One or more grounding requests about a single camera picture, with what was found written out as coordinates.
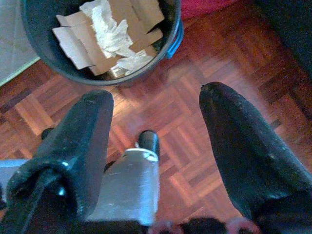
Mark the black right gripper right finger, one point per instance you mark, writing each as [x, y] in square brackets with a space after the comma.
[243, 146]

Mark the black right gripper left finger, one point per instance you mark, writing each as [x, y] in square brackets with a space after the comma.
[73, 146]

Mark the large red cushion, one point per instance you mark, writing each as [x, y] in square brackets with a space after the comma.
[207, 6]

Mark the black furniture piece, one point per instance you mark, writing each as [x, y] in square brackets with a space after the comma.
[287, 29]

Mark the silver robot leg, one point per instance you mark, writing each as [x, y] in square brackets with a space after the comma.
[131, 185]
[9, 170]

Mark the brown flattened cardboard piece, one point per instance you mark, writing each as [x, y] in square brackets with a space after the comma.
[143, 14]

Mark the pale flattened cardboard piece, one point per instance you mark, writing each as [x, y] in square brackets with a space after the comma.
[73, 44]

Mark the crumpled white tissue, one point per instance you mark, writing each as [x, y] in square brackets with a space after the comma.
[107, 31]
[131, 62]

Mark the dark round waste bin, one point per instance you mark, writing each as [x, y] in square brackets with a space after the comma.
[39, 36]

